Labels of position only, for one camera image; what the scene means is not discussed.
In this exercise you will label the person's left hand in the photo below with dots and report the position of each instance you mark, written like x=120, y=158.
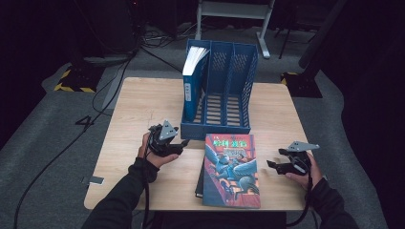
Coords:
x=153, y=160

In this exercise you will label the white metal stand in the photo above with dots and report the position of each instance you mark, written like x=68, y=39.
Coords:
x=235, y=9

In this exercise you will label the grey floor plate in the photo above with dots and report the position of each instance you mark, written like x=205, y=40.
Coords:
x=105, y=59

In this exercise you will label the grey table leg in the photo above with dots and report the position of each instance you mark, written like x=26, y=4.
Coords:
x=111, y=95

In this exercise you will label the metal table bracket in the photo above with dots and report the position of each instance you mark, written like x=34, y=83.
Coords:
x=94, y=180

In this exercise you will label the red illustrated book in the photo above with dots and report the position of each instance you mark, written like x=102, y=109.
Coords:
x=232, y=171

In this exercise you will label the black book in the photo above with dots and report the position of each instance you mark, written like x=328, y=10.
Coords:
x=200, y=184

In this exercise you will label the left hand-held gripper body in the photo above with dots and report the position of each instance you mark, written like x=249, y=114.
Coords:
x=157, y=143

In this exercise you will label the blue file rack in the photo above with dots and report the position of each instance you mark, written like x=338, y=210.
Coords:
x=235, y=73

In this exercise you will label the yellow black striped base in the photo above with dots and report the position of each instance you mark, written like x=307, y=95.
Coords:
x=302, y=86
x=79, y=79

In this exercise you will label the blue book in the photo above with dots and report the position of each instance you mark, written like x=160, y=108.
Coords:
x=192, y=92

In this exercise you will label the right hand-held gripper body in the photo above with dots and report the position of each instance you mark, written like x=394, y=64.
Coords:
x=301, y=163

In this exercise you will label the black equipment case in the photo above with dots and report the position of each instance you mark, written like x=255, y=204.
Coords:
x=108, y=28

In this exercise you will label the person's right hand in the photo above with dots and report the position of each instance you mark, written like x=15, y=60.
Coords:
x=315, y=175

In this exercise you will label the dark slanted pole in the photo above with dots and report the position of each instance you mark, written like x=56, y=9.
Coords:
x=321, y=31

